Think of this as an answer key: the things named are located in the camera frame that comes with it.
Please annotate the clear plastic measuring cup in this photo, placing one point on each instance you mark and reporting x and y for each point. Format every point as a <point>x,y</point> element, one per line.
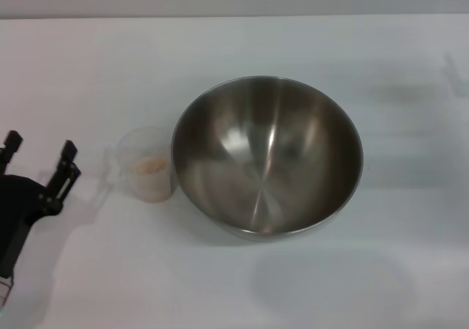
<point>146,188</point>

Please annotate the rice grains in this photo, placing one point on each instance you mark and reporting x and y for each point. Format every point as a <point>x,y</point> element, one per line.
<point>151,166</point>

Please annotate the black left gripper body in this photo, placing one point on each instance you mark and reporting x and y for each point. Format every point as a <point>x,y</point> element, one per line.
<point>18,204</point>

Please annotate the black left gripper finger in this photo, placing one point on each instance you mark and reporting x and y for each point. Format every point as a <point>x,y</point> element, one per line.
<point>12,144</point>
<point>64,175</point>

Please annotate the large stainless steel bowl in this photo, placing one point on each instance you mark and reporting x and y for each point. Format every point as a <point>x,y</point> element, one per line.
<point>267,160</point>

